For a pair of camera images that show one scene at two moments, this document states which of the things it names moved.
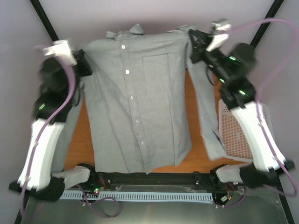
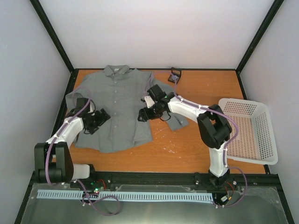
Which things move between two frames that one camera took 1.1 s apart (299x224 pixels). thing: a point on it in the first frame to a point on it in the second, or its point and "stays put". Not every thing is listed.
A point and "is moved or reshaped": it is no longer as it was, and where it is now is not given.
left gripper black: (79, 55) to (101, 120)
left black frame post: (44, 19) stays put
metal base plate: (259, 205) stays put
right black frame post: (271, 14) stays put
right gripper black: (198, 41) to (146, 115)
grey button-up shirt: (135, 111) is moved or reshaped
